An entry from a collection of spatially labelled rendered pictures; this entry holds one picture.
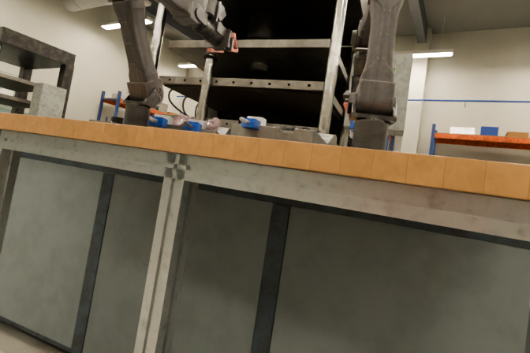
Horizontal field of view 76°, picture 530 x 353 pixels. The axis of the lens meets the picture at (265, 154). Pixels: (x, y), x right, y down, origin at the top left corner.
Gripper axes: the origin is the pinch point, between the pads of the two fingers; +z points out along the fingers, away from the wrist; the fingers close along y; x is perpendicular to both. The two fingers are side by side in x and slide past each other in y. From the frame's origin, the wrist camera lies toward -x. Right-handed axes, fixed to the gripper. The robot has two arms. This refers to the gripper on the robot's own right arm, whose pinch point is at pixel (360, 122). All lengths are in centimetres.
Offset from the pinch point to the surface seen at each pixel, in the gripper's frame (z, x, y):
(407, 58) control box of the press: -10, -87, -11
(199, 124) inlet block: -2.4, 22.3, 43.4
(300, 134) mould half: 0.1, 16.0, 14.1
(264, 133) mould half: 0.8, 16.4, 25.2
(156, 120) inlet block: -4, 28, 55
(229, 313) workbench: 46, 42, 27
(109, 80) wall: 91, -527, 672
